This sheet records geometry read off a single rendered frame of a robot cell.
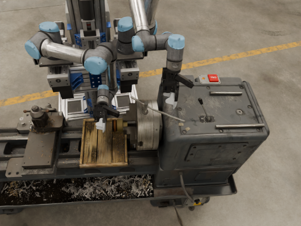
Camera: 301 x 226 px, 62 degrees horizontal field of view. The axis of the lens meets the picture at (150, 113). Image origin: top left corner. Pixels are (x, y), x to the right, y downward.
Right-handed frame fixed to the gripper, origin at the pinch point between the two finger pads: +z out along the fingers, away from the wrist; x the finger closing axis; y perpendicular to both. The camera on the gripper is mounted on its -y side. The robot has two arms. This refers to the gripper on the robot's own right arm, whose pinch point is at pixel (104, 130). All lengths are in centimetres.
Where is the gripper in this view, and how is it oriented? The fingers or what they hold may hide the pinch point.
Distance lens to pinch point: 154.9
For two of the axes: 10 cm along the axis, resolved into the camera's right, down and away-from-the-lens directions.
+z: 0.7, 8.1, -5.9
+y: -10.0, 0.1, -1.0
